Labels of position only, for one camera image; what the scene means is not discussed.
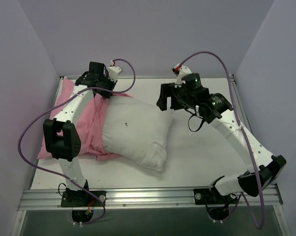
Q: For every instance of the aluminium right side rail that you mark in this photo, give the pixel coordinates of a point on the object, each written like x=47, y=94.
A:
x=246, y=118

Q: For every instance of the aluminium front rail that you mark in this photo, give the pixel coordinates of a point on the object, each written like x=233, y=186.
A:
x=118, y=198

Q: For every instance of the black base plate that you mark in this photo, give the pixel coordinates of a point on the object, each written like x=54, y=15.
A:
x=80, y=198
x=206, y=196

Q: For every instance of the white pillow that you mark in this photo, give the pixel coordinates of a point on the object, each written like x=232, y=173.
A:
x=137, y=130

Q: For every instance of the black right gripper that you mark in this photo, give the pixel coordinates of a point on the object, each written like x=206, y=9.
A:
x=172, y=97

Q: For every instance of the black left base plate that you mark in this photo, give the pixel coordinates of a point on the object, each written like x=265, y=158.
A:
x=80, y=198

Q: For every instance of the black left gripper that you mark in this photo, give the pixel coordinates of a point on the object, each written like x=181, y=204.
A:
x=104, y=91

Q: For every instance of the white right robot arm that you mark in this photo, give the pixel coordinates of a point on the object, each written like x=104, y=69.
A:
x=217, y=111

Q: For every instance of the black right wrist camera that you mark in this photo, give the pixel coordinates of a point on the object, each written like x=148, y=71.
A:
x=185, y=75

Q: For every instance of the aluminium rail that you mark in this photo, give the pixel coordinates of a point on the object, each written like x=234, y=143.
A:
x=118, y=198
x=246, y=118

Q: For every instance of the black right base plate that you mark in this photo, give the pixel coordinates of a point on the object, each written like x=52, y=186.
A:
x=206, y=196

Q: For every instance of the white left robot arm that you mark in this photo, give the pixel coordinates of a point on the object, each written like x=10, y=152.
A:
x=61, y=137

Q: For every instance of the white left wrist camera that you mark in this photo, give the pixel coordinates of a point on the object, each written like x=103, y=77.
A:
x=114, y=72

